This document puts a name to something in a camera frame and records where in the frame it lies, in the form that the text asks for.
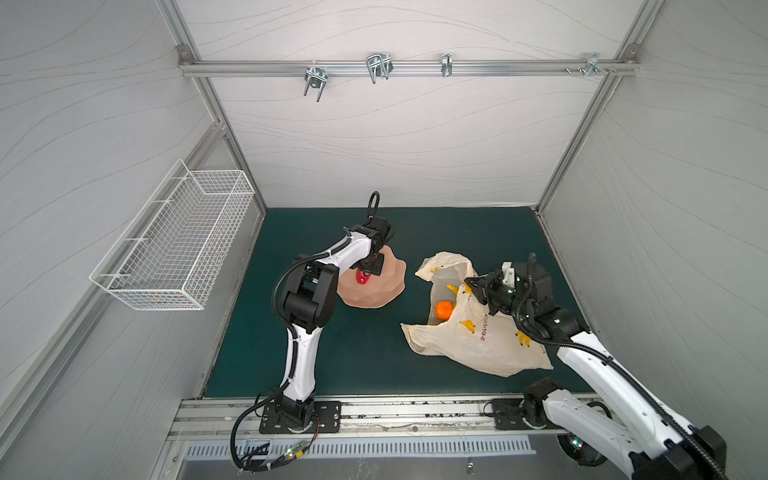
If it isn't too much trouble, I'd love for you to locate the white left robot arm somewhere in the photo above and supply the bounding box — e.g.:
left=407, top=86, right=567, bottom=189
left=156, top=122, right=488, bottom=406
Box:
left=271, top=214, right=391, bottom=431

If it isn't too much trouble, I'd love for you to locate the metal u-bolt hook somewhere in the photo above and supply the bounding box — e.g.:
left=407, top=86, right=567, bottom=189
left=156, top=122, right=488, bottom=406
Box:
left=303, top=65, right=328, bottom=102
left=365, top=52, right=393, bottom=84

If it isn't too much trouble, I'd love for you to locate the white vented floor strip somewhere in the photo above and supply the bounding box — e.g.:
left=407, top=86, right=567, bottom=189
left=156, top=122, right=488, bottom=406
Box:
left=183, top=434, right=537, bottom=461

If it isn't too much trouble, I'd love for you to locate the metal U-bolt hook middle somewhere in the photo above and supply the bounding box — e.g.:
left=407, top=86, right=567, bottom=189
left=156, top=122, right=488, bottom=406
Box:
left=365, top=52, right=393, bottom=84

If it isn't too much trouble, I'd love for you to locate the white wire basket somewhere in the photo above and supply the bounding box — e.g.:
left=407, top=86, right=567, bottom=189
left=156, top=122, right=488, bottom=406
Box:
left=89, top=159, right=255, bottom=311

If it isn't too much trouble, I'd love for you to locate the metal bracket hook right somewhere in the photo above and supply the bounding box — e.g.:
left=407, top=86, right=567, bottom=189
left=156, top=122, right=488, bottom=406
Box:
left=564, top=53, right=617, bottom=78

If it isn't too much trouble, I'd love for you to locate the pink scalloped plastic bowl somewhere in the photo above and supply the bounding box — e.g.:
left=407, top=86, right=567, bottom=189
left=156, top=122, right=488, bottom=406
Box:
left=337, top=246, right=406, bottom=309

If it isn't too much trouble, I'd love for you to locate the metal U-bolt hook left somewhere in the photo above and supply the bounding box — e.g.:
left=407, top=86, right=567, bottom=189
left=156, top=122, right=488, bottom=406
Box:
left=303, top=65, right=328, bottom=102

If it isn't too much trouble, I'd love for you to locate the orange toy fruit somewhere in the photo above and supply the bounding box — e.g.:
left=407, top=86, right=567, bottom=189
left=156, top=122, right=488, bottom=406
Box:
left=434, top=301, right=455, bottom=322

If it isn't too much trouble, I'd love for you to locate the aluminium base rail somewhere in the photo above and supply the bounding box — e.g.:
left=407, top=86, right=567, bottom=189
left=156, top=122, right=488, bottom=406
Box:
left=167, top=393, right=522, bottom=441

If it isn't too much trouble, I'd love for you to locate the metal clamp hook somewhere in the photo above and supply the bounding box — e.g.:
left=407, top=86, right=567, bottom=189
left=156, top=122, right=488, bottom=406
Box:
left=441, top=53, right=453, bottom=78

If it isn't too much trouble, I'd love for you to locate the pink red toy strawberry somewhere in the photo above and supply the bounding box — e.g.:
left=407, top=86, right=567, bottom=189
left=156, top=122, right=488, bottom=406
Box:
left=356, top=269, right=371, bottom=285

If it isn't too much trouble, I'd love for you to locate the aluminium top crossbar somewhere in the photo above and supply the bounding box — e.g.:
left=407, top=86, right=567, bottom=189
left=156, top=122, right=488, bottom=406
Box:
left=180, top=57, right=641, bottom=78

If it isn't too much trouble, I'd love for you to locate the cream banana-print plastic bag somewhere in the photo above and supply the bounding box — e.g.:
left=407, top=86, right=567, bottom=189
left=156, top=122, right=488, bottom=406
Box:
left=401, top=252, right=553, bottom=377

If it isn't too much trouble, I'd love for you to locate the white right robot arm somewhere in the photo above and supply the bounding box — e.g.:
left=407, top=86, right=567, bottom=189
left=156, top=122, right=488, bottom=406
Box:
left=464, top=254, right=727, bottom=479

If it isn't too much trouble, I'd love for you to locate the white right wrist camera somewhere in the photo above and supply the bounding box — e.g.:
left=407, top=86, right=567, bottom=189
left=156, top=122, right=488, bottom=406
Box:
left=501, top=262, right=517, bottom=289

